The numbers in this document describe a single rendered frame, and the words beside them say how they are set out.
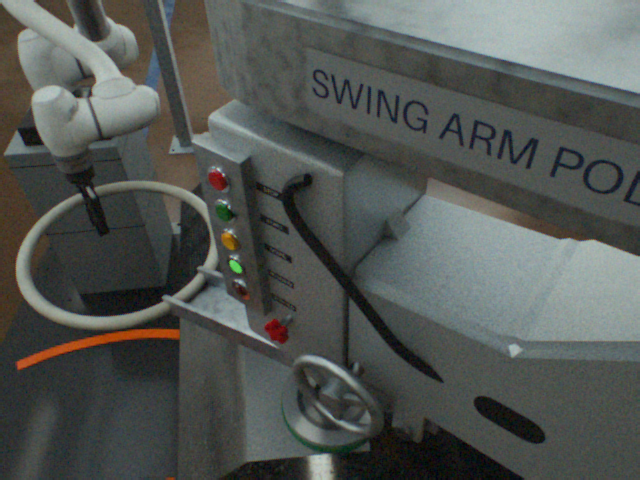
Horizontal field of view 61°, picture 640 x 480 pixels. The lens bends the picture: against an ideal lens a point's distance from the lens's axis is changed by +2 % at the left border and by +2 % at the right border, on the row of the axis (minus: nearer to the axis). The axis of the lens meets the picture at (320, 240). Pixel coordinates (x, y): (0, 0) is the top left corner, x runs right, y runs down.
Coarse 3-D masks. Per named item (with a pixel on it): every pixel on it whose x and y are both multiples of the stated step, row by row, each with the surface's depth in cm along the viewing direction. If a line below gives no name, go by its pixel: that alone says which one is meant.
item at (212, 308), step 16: (208, 272) 126; (208, 288) 128; (224, 288) 126; (176, 304) 119; (192, 304) 125; (208, 304) 123; (224, 304) 122; (240, 304) 120; (192, 320) 119; (208, 320) 113; (224, 320) 110; (240, 320) 116; (224, 336) 113; (240, 336) 107; (256, 336) 104; (272, 352) 102; (368, 384) 88; (384, 400) 86; (400, 432) 82; (432, 432) 83
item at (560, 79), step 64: (256, 0) 48; (320, 0) 46; (384, 0) 46; (448, 0) 45; (512, 0) 45; (576, 0) 44; (256, 64) 52; (320, 64) 47; (384, 64) 43; (448, 64) 39; (512, 64) 37; (576, 64) 36; (320, 128) 51; (384, 128) 46; (448, 128) 42; (512, 128) 39; (576, 128) 36; (512, 192) 42; (576, 192) 39
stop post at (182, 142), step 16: (144, 0) 274; (160, 0) 279; (160, 16) 280; (160, 32) 285; (160, 48) 291; (160, 64) 298; (176, 64) 305; (176, 80) 304; (176, 96) 311; (176, 112) 318; (176, 128) 326; (176, 144) 338
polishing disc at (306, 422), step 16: (288, 384) 114; (288, 400) 112; (304, 400) 112; (288, 416) 109; (304, 416) 109; (320, 416) 109; (352, 416) 109; (368, 416) 109; (304, 432) 107; (320, 432) 106; (336, 432) 106; (336, 448) 105
